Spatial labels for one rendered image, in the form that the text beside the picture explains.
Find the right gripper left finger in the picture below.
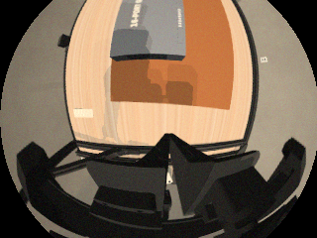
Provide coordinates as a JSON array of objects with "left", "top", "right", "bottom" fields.
[{"left": 86, "top": 133, "right": 170, "bottom": 215}]

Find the cream plastic wedge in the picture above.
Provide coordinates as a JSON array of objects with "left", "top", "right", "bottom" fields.
[{"left": 73, "top": 109, "right": 93, "bottom": 117}]

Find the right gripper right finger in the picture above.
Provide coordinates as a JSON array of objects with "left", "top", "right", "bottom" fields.
[{"left": 169, "top": 133, "right": 261, "bottom": 216}]

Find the brown wooden stand with white legs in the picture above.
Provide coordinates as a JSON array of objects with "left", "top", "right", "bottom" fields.
[{"left": 110, "top": 0, "right": 234, "bottom": 110}]

